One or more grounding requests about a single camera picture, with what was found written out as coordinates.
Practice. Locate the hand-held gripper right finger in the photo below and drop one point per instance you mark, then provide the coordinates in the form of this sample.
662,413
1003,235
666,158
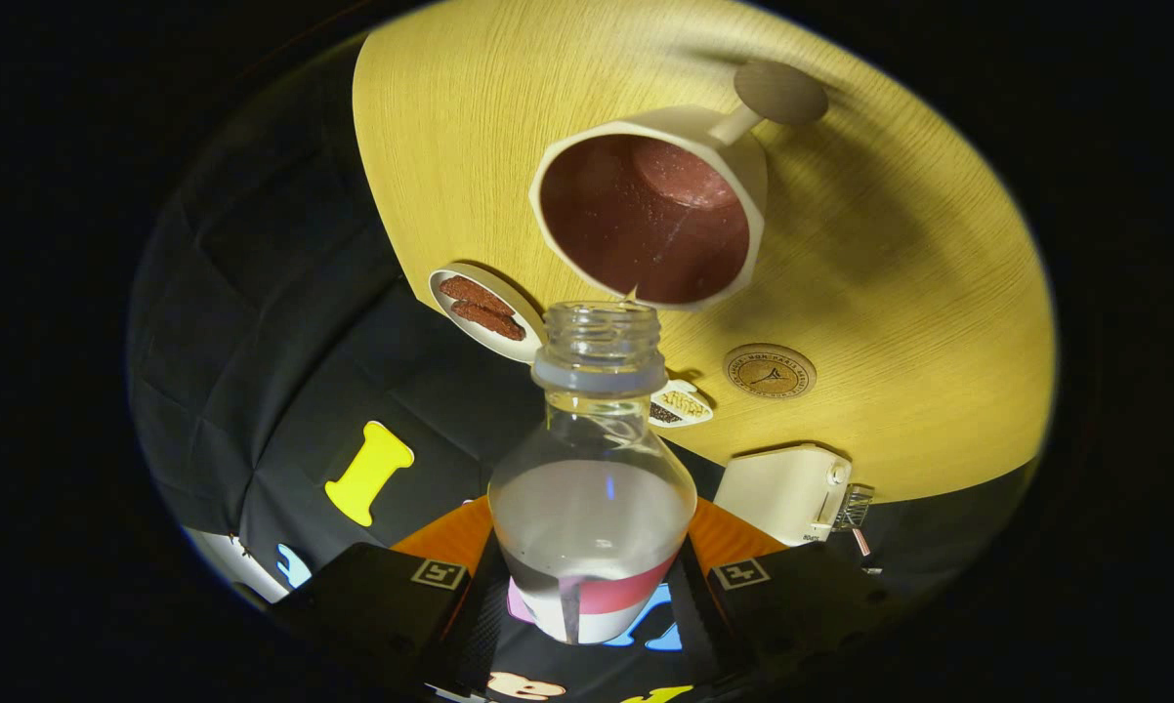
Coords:
694,615

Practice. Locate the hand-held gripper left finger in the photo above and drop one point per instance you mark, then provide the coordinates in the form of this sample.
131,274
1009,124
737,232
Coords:
480,615

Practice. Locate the clear juice bottle red label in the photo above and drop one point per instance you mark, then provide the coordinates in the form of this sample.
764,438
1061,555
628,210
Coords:
592,517

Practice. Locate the round cork coaster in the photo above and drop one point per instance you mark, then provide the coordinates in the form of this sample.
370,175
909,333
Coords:
770,371

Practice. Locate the white toaster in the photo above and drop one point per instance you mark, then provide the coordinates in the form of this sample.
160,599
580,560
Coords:
777,493

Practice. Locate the pink pen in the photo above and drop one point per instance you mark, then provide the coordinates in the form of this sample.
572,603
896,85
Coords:
860,543

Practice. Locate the small white divided dish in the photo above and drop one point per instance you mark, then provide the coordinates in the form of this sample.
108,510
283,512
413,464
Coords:
683,405

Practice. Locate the white oval plate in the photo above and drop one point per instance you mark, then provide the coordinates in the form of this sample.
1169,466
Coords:
524,337

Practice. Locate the red sausage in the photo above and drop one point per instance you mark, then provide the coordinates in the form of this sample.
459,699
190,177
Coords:
475,295
489,320

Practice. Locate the black backdrop cloth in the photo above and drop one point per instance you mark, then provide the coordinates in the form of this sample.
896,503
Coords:
284,322

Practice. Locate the wooden table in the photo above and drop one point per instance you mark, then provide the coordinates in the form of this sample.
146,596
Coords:
939,293

